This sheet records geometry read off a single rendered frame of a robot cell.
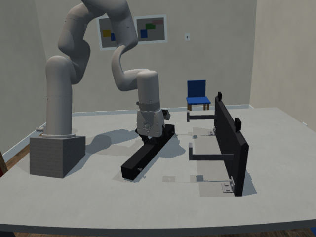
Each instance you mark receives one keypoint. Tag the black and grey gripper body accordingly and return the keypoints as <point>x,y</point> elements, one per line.
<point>149,123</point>

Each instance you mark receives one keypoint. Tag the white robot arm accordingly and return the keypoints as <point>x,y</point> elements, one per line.
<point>62,73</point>

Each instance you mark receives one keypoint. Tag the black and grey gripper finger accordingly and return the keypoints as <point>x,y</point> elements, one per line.
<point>144,138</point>
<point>159,139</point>

